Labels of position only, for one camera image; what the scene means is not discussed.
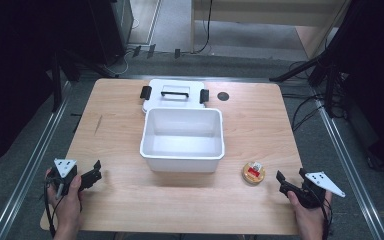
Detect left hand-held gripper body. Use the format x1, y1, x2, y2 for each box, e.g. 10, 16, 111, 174
45, 158, 83, 198

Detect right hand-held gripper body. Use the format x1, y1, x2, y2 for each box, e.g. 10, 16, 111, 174
291, 170, 347, 210

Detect person's right hand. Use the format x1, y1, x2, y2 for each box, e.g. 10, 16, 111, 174
286, 189, 333, 234

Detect person's left hand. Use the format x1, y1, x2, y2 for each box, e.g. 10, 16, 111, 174
45, 168, 85, 231

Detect round yellow tin red label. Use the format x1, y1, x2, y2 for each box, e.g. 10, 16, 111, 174
241, 161, 267, 186

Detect white plastic storage box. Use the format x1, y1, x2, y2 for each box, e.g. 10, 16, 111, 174
139, 107, 226, 174

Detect black metal stand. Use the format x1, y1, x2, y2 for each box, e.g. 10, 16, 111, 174
50, 48, 116, 113

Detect black tripod stand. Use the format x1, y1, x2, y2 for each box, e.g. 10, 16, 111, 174
268, 36, 344, 118

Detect black curtain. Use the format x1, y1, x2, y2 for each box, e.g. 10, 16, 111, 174
0, 0, 96, 173
326, 0, 384, 178

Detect black cabinet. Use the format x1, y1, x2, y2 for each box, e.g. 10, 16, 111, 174
88, 0, 135, 67

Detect light wooden furniture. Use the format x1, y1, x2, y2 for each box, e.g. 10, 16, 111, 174
190, 0, 352, 59

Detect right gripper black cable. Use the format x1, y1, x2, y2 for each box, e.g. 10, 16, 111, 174
318, 196, 334, 240

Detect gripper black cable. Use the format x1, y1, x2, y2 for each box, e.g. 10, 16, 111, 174
43, 178, 61, 239
318, 196, 334, 240

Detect aluminium floor rail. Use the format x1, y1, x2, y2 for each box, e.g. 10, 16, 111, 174
311, 88, 384, 240
0, 80, 73, 240

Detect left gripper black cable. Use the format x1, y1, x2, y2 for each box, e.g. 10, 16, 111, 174
43, 178, 61, 239

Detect black floor cables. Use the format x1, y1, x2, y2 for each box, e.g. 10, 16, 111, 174
279, 59, 336, 133

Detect white lid with black handle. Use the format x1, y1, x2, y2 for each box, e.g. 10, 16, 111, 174
139, 78, 211, 115

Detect white floor cable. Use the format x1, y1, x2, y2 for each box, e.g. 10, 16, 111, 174
106, 48, 130, 77

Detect hanging black cable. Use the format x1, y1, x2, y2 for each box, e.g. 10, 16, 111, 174
195, 0, 214, 55

